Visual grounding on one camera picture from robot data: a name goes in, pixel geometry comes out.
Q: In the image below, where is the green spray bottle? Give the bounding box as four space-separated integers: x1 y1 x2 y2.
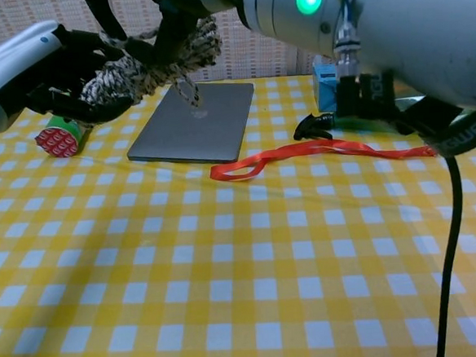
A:
291 95 428 143

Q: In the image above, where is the green chip can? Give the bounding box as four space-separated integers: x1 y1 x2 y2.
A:
32 112 95 161

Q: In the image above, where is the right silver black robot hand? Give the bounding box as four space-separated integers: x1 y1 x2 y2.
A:
82 0 251 72

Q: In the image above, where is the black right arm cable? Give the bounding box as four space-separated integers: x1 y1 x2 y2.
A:
421 152 476 357

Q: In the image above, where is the orange lanyard strap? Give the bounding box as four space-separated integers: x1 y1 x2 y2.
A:
207 131 441 184

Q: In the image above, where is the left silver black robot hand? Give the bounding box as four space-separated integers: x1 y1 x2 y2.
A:
0 14 135 134

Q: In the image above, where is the yellow white checkered tablecloth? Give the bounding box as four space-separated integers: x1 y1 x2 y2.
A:
0 61 476 357

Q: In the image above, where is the grey closed laptop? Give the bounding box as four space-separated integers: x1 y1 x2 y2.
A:
121 77 261 171

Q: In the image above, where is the speckled white rope bundle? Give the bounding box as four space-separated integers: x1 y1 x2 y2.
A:
73 14 228 116

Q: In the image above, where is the blue cardboard box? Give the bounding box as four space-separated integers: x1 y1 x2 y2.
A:
310 55 342 112

